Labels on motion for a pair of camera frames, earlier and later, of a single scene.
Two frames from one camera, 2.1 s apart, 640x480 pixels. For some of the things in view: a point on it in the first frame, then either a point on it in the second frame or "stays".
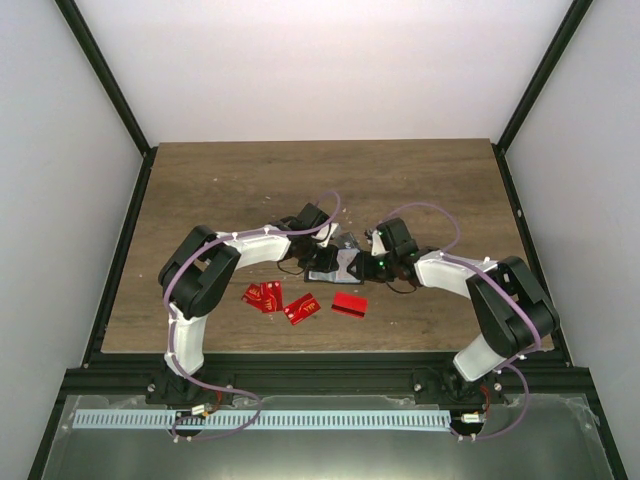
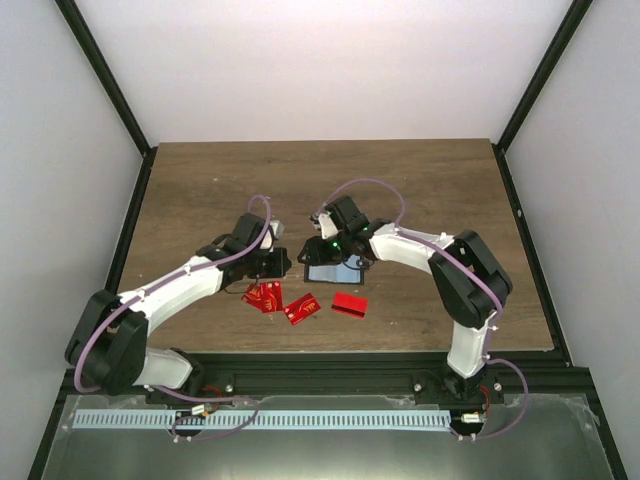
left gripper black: [328, 264] to [281, 267]
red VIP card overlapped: [271, 296] stays
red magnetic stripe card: [350, 304] stays
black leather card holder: [342, 276] stays
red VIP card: [301, 308] stays
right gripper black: [364, 270] to [318, 255]
